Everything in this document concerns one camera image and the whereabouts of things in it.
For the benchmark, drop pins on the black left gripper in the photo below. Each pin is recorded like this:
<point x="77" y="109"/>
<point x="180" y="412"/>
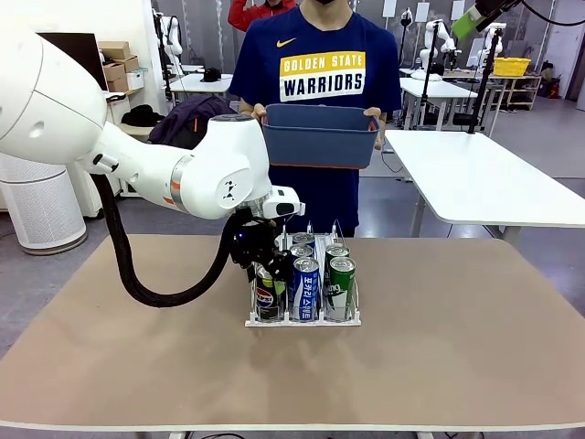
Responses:
<point x="253" y="242"/>

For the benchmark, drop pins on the black Pepsi can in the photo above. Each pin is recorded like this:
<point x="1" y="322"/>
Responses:
<point x="265" y="299"/>

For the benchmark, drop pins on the black computer monitor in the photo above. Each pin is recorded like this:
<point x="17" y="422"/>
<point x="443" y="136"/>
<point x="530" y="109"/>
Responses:
<point x="87" y="59"/>

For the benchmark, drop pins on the white side table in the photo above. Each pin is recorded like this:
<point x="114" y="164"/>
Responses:
<point x="480" y="183"/>

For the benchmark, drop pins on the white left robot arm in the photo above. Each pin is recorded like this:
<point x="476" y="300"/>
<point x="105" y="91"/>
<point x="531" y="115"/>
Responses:
<point x="55" y="100"/>

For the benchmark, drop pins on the person in red jacket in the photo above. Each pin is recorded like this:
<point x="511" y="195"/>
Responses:
<point x="240" y="13"/>

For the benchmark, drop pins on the blue plastic bin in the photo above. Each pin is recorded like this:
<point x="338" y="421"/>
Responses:
<point x="320" y="142"/>

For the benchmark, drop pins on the black keyboard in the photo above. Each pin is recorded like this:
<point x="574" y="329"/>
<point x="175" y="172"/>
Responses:
<point x="114" y="96"/>

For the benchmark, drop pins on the person's right hand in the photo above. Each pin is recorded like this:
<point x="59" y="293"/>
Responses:
<point x="259" y="113"/>

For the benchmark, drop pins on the wooden shelf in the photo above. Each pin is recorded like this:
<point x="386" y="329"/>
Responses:
<point x="516" y="89"/>

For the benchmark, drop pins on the black cap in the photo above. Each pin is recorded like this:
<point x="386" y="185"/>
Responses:
<point x="211" y="75"/>

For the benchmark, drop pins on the white background table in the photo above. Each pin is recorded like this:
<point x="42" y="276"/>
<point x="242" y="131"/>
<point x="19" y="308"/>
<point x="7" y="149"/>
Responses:
<point x="439" y="89"/>
<point x="192" y="84"/>

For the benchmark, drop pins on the brown cardboard box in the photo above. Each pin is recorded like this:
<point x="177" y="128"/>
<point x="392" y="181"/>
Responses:
<point x="114" y="71"/>
<point x="114" y="49"/>
<point x="118" y="84"/>
<point x="130" y="64"/>

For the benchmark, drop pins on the clear acrylic can rack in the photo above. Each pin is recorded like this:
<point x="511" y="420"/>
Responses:
<point x="301" y="322"/>

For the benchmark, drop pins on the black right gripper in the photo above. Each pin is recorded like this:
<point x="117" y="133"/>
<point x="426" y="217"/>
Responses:
<point x="496" y="9"/>

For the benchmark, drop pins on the small white rolling table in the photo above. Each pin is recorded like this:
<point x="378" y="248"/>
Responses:
<point x="135" y="130"/>

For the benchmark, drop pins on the person's right forearm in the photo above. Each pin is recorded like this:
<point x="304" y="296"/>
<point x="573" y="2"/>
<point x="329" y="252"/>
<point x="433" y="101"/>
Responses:
<point x="247" y="108"/>

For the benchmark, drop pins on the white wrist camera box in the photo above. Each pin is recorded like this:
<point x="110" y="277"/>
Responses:
<point x="283" y="206"/>

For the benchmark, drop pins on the person in navy shirt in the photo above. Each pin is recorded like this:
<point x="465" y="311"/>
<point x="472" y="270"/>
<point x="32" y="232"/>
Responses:
<point x="320" y="46"/>

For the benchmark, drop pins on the green Chilsung cider can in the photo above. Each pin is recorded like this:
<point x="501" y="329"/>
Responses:
<point x="337" y="250"/>
<point x="342" y="292"/>

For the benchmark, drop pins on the black hat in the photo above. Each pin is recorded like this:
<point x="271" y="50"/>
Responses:
<point x="141" y="115"/>

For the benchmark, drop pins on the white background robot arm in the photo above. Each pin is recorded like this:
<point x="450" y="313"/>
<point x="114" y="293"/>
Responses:
<point x="173" y="39"/>
<point x="432" y="39"/>
<point x="498" y="46"/>

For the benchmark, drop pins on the white air purifier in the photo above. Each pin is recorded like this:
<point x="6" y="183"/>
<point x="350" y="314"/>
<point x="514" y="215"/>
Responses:
<point x="41" y="215"/>

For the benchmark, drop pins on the black camera stand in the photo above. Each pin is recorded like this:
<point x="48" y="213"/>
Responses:
<point x="428" y="78"/>
<point x="485" y="82"/>

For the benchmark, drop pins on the small white box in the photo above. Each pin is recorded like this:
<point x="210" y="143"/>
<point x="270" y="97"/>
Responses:
<point x="135" y="80"/>

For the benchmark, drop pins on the person's left hand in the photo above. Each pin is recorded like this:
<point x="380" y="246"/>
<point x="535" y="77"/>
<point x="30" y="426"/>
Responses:
<point x="381" y="125"/>

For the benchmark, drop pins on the yellow plastic crate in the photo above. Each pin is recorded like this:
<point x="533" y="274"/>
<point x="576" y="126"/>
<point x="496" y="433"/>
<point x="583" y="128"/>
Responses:
<point x="512" y="66"/>

